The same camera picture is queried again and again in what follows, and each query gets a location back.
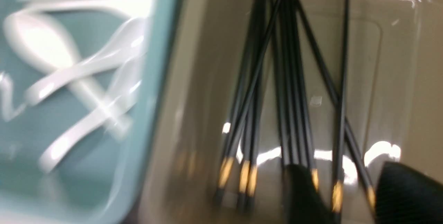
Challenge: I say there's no brown plastic bin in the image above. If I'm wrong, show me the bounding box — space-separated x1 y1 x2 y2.
138 0 442 224

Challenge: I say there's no teal plastic bin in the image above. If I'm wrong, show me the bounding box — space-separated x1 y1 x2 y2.
1 0 182 224

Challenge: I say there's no white spoon top in bin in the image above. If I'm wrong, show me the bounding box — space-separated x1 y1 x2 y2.
17 0 156 19

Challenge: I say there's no white spoon right in bin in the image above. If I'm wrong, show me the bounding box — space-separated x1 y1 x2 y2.
38 60 144 172

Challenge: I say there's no bundle of black chopsticks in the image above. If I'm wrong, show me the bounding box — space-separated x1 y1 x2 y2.
213 0 376 224

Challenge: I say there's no white spoon middle in bin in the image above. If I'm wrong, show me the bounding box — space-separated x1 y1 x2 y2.
25 17 153 105

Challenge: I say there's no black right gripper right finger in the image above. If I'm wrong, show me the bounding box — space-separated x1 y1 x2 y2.
376 161 443 224

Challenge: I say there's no white spoon left in bin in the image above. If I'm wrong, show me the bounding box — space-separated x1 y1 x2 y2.
3 11 134 140

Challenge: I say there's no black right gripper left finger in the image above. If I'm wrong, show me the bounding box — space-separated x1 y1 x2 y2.
283 164 334 224

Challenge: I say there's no white spoon in bin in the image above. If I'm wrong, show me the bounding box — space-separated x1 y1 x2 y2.
17 0 156 19
3 11 134 140
38 60 144 172
25 17 153 105

